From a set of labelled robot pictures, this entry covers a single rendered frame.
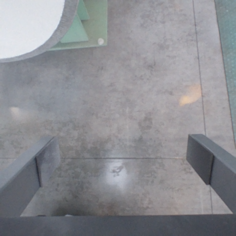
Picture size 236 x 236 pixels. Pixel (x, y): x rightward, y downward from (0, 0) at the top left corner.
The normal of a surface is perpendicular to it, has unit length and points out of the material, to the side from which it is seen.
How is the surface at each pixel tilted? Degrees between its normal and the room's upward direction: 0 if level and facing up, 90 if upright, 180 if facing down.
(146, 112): 0
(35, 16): 90
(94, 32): 0
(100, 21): 0
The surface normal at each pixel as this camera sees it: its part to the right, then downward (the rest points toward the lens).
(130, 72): -0.12, -0.16
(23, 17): 0.01, 0.99
